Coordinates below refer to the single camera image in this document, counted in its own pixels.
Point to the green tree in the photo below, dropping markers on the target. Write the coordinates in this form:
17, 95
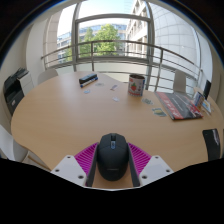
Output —
105, 35

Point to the red magazine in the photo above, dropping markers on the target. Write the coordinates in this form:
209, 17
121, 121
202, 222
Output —
178, 106

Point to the small green-blue card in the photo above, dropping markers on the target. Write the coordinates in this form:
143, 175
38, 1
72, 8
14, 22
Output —
159, 112

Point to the white can with red print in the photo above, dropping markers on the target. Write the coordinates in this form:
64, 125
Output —
136, 85

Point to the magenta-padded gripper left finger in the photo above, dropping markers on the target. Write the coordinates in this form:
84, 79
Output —
68, 166

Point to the white chair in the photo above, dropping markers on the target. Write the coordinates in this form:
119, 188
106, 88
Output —
46, 75
180, 81
10, 143

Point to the black and white printer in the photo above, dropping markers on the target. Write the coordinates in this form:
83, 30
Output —
13, 91

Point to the black computer mouse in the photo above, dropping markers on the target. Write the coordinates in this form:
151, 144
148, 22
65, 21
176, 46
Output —
112, 156

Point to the black printed mouse pad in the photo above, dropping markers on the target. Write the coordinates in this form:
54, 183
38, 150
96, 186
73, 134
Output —
212, 143

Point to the metal railing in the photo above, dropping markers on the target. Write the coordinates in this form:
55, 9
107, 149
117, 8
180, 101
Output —
116, 41

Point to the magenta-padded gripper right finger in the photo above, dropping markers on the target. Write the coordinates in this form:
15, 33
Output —
153, 168

